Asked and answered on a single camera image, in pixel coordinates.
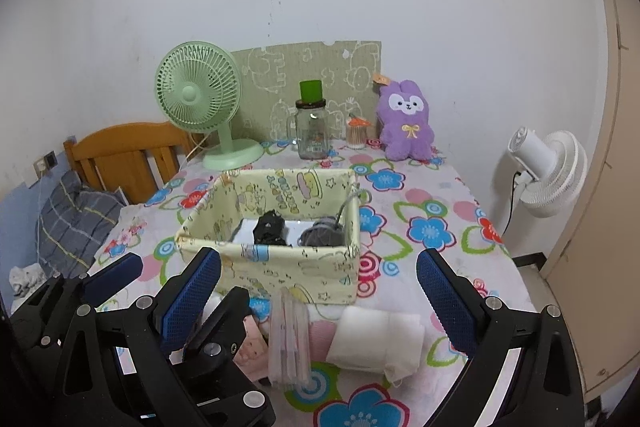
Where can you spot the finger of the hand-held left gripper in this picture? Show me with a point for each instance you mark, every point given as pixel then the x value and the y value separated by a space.
pixel 112 274
pixel 225 327

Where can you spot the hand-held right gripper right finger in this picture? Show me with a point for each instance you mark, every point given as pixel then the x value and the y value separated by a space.
pixel 445 302

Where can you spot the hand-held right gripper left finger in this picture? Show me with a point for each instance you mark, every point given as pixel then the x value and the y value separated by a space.
pixel 192 292

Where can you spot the white towel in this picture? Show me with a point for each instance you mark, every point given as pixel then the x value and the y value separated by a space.
pixel 370 337

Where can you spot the yellow printed fabric storage box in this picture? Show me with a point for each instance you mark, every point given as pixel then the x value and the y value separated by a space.
pixel 300 267

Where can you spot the white plastic bag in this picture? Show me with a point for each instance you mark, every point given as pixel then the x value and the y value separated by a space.
pixel 214 302

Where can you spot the grey plaid pillow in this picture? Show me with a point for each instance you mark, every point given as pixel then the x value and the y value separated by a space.
pixel 75 222

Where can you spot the clear plastic pack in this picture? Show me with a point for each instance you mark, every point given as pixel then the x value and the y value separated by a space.
pixel 290 347

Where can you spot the white grey crumpled cloth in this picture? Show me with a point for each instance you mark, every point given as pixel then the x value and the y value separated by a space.
pixel 22 279

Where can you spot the pink cloth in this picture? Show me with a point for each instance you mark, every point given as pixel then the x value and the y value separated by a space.
pixel 320 337

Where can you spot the black lumpy item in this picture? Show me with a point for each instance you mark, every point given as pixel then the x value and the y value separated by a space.
pixel 270 229

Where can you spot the floral tablecloth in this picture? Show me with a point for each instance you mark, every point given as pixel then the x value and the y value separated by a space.
pixel 425 187

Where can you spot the grey yarn ball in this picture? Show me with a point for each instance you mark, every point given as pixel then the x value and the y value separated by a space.
pixel 322 234

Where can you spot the white standing fan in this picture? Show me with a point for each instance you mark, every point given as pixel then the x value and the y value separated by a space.
pixel 550 177

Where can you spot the purple plush rabbit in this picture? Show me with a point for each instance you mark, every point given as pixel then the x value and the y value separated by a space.
pixel 407 132

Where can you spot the beige wardrobe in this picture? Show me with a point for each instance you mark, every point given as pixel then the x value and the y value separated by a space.
pixel 600 207

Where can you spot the small container with orange lid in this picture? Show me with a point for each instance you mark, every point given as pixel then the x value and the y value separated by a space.
pixel 356 137

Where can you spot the green desk fan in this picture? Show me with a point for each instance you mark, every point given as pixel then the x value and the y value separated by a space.
pixel 190 93

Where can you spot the glass jar with green lid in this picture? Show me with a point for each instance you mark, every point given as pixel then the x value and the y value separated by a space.
pixel 312 132

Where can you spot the green printed cardboard sheet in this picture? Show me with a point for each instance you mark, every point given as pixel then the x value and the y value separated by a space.
pixel 310 62

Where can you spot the white wall socket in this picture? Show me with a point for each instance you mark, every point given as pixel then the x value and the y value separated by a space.
pixel 38 167

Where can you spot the dark wall socket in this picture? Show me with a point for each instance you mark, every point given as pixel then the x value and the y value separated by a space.
pixel 50 159

